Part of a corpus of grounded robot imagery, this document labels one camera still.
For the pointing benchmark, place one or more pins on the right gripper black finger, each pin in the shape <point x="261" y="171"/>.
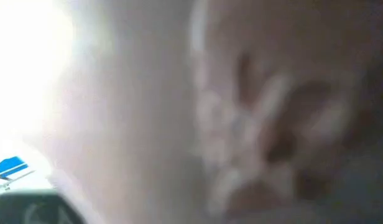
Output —
<point x="30" y="208"/>

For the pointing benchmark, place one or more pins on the pink strawberry yogurt cereal box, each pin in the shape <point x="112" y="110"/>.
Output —
<point x="210" y="109"/>

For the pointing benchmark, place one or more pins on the blue plastic storage bin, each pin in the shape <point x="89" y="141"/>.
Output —
<point x="9" y="166"/>

